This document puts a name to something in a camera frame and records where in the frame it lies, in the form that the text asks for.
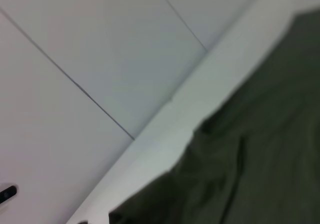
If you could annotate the dark green t-shirt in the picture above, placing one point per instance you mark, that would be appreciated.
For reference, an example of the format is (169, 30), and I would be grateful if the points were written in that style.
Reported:
(250, 146)

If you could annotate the small black oblong object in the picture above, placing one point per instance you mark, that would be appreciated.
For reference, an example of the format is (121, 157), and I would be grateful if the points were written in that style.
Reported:
(7, 194)

